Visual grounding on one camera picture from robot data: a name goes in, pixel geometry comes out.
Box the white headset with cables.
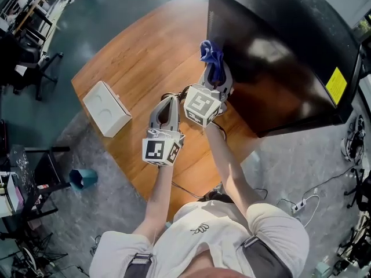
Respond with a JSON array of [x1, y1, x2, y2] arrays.
[[340, 114, 366, 164]]

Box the black swivel chair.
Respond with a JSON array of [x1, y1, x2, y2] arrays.
[[344, 168, 371, 211]]

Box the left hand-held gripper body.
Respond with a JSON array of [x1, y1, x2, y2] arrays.
[[141, 127, 186, 167]]

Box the black power cord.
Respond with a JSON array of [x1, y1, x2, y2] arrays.
[[161, 85, 227, 199]]

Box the large black monitor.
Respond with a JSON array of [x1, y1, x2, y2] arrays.
[[206, 0, 363, 138]]

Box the person's left forearm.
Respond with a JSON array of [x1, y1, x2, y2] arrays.
[[132, 165, 174, 243]]

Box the black left harness strap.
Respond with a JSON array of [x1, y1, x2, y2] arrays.
[[123, 253, 154, 278]]

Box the white power strip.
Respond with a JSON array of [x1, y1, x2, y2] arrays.
[[291, 200, 307, 214]]

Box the small teal box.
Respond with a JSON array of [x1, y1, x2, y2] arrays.
[[314, 261, 331, 276]]

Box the person's right forearm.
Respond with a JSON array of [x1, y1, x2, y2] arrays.
[[202, 123, 261, 234]]

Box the black metal side table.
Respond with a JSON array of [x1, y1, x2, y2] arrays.
[[0, 145, 72, 222]]

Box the black right harness strap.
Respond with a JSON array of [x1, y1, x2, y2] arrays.
[[241, 236, 293, 278]]

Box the black office chair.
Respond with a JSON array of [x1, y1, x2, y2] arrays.
[[0, 29, 64, 101]]

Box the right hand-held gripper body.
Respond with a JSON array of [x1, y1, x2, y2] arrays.
[[183, 84, 233, 129]]

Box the teal waste bin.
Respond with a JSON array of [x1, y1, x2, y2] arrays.
[[68, 169, 99, 192]]

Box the white t-shirt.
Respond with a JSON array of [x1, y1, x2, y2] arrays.
[[89, 200, 310, 278]]

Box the black harness strap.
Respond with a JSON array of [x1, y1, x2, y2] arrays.
[[241, 236, 293, 278], [123, 253, 154, 278]]

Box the white cardboard box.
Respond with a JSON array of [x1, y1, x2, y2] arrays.
[[82, 81, 133, 138]]

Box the black floor cable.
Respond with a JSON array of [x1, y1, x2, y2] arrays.
[[252, 165, 359, 211]]

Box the white floor cable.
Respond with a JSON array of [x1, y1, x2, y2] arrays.
[[295, 194, 321, 228]]

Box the blue cleaning cloth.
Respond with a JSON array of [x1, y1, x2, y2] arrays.
[[199, 39, 225, 83]]

